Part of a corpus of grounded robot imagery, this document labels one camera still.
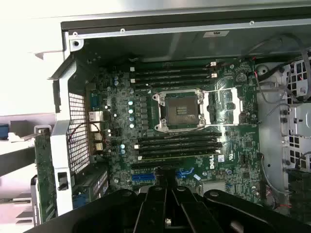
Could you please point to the silver coin cell battery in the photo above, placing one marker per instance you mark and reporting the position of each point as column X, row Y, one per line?
column 241, row 77

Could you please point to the metal socket cover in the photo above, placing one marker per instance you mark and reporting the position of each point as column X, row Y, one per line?
column 236, row 106

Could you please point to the blue plug connector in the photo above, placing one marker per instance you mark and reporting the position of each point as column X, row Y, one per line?
column 3, row 131

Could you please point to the blue expansion slot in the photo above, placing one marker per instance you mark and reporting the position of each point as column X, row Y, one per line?
column 143, row 179

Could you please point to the silver rear port block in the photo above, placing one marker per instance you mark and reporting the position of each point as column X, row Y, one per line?
column 98, row 147
column 96, row 116
column 95, row 126
column 97, row 136

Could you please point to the silver open PC case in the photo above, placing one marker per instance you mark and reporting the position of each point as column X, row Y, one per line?
column 60, row 136

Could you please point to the thin metal locking lever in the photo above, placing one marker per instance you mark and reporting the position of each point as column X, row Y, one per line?
column 228, row 124

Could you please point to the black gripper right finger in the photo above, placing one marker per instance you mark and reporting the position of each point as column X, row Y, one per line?
column 184, row 211

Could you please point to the perforated metal disk bay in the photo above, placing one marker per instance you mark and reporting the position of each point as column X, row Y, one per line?
column 296, row 116

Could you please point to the metal CPU socket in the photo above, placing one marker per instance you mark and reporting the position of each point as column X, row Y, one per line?
column 181, row 110

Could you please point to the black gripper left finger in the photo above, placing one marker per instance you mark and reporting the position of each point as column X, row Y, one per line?
column 153, row 211

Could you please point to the long black expansion slot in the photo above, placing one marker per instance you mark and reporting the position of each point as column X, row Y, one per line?
column 143, row 166

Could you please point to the white parts rack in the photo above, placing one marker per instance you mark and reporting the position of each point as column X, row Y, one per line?
column 17, row 155

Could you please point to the green Dell motherboard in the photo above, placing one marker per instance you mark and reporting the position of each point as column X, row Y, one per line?
column 121, row 109

